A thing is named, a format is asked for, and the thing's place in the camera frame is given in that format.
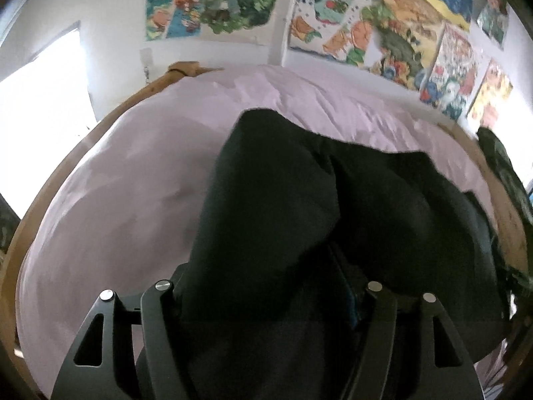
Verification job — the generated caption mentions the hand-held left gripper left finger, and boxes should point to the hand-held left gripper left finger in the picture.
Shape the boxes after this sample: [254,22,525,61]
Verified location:
[50,264,193,400]

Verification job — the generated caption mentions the white wall socket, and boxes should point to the white wall socket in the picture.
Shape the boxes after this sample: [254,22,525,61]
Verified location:
[140,48,155,81]

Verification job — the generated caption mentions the white vertical wall trim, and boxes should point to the white vertical wall trim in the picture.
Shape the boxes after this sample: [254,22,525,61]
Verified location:
[268,0,301,67]

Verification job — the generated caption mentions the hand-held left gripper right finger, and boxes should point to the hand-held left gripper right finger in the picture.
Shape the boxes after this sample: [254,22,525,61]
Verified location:
[327,245,477,400]

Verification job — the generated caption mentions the window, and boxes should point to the window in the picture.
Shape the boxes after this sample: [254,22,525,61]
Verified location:
[0,21,97,207]

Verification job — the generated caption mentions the black garment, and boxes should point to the black garment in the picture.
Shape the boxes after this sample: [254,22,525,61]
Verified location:
[137,108,512,400]

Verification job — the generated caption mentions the green dragon wall poster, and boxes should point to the green dragon wall poster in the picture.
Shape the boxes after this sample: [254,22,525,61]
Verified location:
[368,0,444,90]

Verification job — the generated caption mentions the dark green cloth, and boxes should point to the dark green cloth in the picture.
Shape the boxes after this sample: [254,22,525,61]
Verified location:
[475,126,533,323]

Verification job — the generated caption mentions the orange and yellow wall poster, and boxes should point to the orange and yellow wall poster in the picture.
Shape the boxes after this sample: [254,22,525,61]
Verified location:
[465,59,514,131]

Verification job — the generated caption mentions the red and blue wall poster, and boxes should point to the red and blue wall poster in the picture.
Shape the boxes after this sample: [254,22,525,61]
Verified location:
[418,23,486,119]

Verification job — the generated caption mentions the white cartoon wall poster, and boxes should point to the white cartoon wall poster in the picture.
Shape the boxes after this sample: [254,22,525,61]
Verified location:
[287,0,386,66]

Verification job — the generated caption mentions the grey and green wall poster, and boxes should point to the grey and green wall poster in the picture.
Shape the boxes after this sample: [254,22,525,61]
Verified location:
[475,0,512,50]

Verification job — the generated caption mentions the anime characters wall poster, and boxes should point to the anime characters wall poster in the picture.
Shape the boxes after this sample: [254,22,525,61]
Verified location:
[145,0,280,43]

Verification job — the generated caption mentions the bed with lilac sheet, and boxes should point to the bed with lilac sheet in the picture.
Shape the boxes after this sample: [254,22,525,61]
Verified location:
[0,62,533,400]

